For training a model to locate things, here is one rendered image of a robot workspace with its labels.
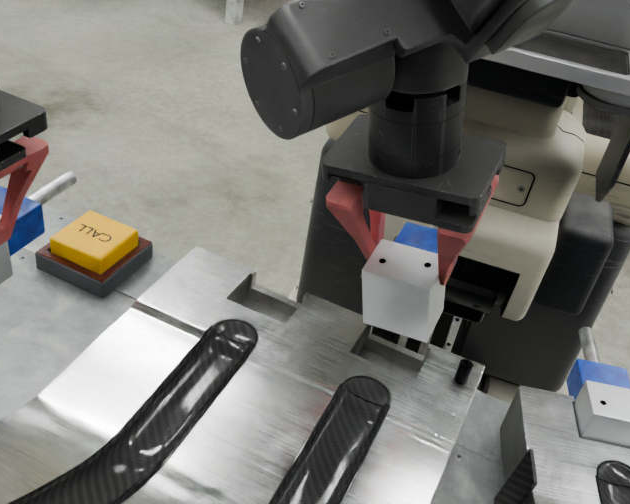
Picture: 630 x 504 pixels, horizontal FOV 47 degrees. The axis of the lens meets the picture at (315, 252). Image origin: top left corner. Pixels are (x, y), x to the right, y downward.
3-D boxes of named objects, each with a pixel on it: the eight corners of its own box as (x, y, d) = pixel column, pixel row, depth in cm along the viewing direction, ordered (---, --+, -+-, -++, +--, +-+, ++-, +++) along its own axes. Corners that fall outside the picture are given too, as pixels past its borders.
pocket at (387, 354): (363, 351, 61) (371, 318, 58) (422, 377, 59) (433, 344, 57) (341, 385, 57) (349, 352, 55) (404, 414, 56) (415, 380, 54)
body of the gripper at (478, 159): (476, 225, 43) (489, 114, 38) (319, 187, 46) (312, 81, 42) (505, 166, 47) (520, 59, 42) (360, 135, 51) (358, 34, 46)
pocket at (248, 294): (249, 302, 64) (253, 269, 61) (303, 325, 62) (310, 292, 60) (222, 332, 60) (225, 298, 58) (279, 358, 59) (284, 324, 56)
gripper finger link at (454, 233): (461, 321, 48) (473, 208, 42) (361, 292, 51) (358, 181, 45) (490, 257, 53) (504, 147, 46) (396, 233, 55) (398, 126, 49)
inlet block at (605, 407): (548, 346, 68) (568, 303, 65) (601, 357, 68) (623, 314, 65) (568, 459, 58) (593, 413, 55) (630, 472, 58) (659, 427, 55)
